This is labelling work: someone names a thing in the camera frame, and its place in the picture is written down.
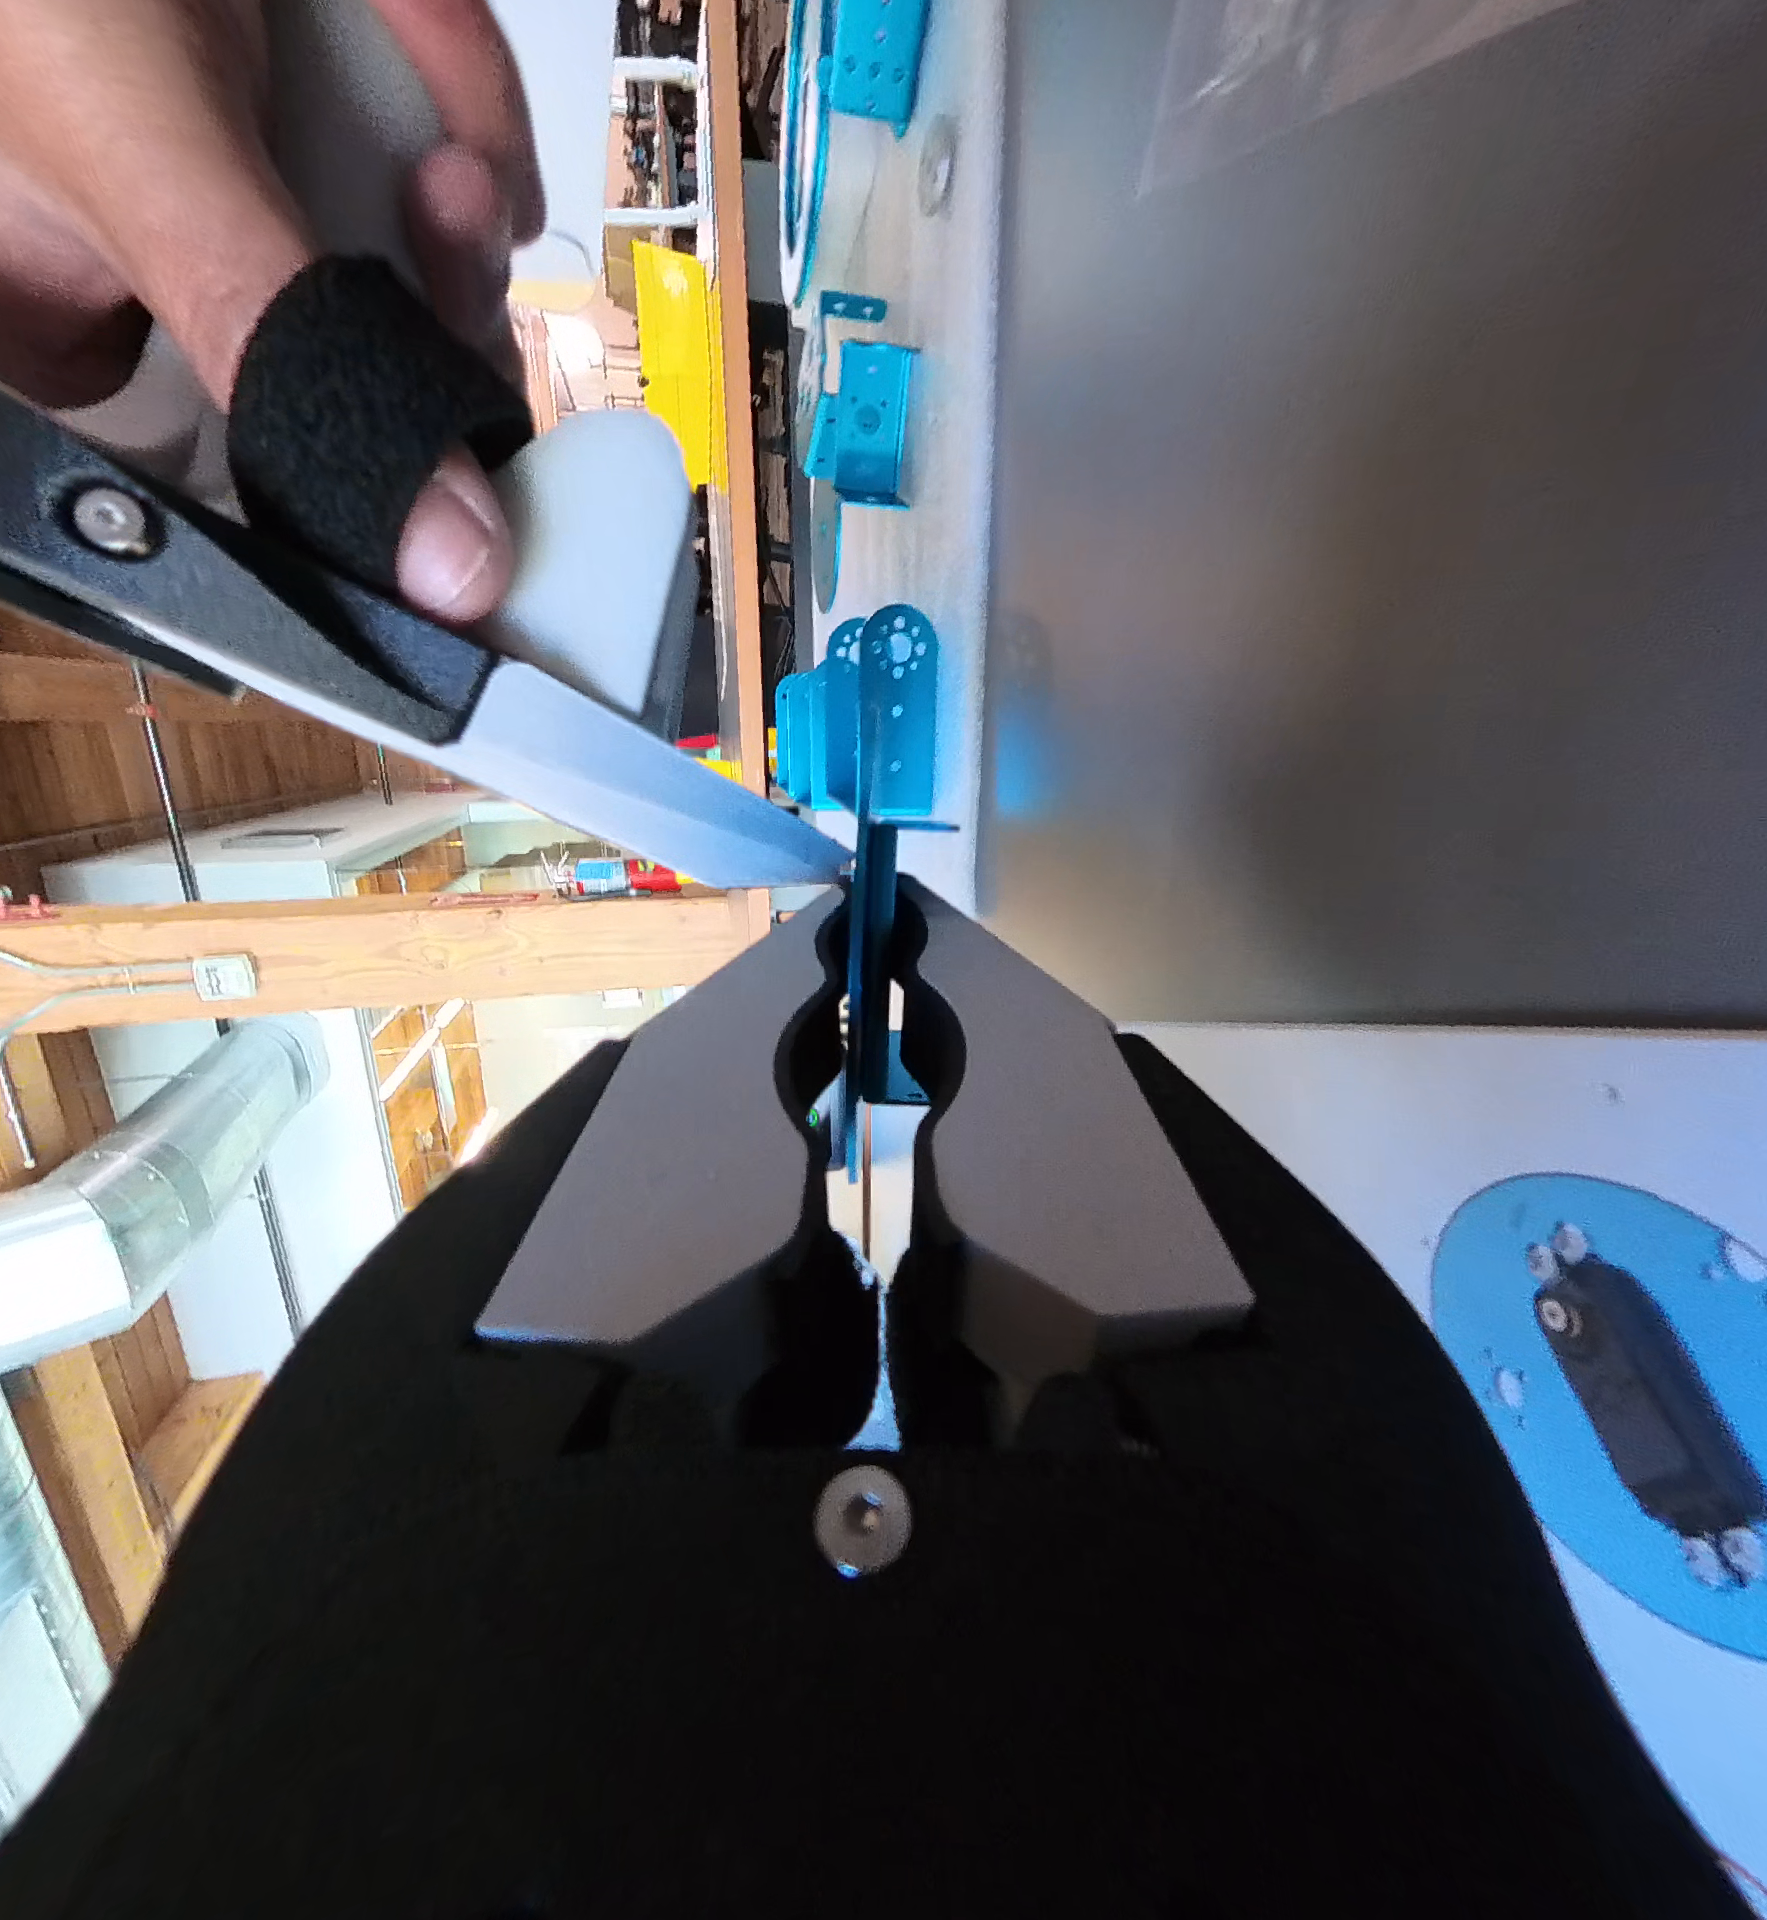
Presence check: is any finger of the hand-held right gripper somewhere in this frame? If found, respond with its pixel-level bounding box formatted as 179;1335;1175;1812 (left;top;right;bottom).
448;657;858;889

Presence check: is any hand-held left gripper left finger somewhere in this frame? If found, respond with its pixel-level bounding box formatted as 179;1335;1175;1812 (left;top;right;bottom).
476;885;881;1444

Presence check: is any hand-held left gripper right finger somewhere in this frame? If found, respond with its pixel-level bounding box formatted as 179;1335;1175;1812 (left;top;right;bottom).
886;879;1255;1449

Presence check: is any person's right hand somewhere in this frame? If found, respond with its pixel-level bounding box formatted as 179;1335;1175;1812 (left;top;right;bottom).
0;0;549;627

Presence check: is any white instruction sheet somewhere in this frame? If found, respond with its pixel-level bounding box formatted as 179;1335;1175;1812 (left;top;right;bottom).
1117;1024;1767;1920

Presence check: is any wooden beam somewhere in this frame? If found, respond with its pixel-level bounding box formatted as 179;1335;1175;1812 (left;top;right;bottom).
0;885;776;1044

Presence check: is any metal conduit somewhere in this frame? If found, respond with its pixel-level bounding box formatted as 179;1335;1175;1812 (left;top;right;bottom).
0;885;260;1170

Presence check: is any blue round metal plate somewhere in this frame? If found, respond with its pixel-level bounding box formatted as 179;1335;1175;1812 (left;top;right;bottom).
776;0;836;311

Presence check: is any clear plastic bag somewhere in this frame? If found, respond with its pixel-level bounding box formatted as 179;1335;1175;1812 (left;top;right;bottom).
1135;0;1589;202

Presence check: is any blue bracket with round end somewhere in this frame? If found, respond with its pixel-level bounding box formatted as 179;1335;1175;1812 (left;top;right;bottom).
772;604;944;820

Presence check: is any silver air duct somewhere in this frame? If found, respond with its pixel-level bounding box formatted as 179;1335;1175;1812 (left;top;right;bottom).
0;1017;333;1884

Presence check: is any blue perforated metal bracket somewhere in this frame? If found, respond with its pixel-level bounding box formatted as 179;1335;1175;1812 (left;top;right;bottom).
823;0;932;141

